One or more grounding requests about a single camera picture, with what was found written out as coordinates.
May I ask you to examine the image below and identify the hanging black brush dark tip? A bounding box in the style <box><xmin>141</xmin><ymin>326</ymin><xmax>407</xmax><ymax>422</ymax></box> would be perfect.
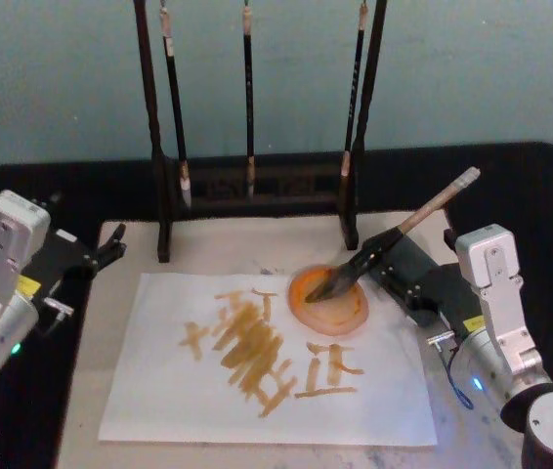
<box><xmin>241</xmin><ymin>0</ymin><xmax>258</xmax><ymax>199</ymax></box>

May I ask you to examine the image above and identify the hanging black brush brown tip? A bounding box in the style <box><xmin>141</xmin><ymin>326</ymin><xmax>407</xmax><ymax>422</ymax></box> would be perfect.
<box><xmin>338</xmin><ymin>0</ymin><xmax>370</xmax><ymax>197</ymax></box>

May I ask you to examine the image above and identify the hanging black brush white tip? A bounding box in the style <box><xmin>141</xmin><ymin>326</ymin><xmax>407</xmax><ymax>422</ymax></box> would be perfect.
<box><xmin>158</xmin><ymin>0</ymin><xmax>194</xmax><ymax>209</ymax></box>

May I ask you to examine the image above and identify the thin blue cable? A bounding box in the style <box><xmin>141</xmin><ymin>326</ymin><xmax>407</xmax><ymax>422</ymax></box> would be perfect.
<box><xmin>444</xmin><ymin>341</ymin><xmax>476</xmax><ymax>411</ymax></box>

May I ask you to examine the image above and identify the dark wooden brush rack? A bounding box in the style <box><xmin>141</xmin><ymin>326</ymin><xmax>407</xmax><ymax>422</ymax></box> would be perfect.
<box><xmin>132</xmin><ymin>0</ymin><xmax>390</xmax><ymax>265</ymax></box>

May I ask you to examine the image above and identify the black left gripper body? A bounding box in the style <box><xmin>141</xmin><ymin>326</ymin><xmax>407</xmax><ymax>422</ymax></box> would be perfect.
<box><xmin>15</xmin><ymin>228</ymin><xmax>100</xmax><ymax>307</ymax></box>

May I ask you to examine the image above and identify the black table cloth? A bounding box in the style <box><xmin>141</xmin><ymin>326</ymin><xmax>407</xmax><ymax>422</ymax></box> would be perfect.
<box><xmin>0</xmin><ymin>141</ymin><xmax>553</xmax><ymax>469</ymax></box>

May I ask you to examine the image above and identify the orange shallow ink dish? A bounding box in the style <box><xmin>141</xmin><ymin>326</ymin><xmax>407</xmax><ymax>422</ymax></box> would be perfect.
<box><xmin>286</xmin><ymin>263</ymin><xmax>371</xmax><ymax>336</ymax></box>

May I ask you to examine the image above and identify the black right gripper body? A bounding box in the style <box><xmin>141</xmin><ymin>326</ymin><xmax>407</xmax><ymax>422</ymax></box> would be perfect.
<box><xmin>366</xmin><ymin>234</ymin><xmax>485</xmax><ymax>339</ymax></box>

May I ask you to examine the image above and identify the pale marbled desk mat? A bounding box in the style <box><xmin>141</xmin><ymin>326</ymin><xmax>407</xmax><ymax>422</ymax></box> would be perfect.
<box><xmin>54</xmin><ymin>212</ymin><xmax>532</xmax><ymax>469</ymax></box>

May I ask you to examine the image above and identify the white paper with brown strokes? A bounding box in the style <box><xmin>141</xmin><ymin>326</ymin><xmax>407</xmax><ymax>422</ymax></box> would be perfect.
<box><xmin>98</xmin><ymin>272</ymin><xmax>439</xmax><ymax>448</ymax></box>

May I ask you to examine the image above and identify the thick bamboo calligraphy brush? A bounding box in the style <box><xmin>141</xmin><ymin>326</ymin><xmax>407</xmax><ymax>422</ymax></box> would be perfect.
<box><xmin>304</xmin><ymin>166</ymin><xmax>482</xmax><ymax>303</ymax></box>

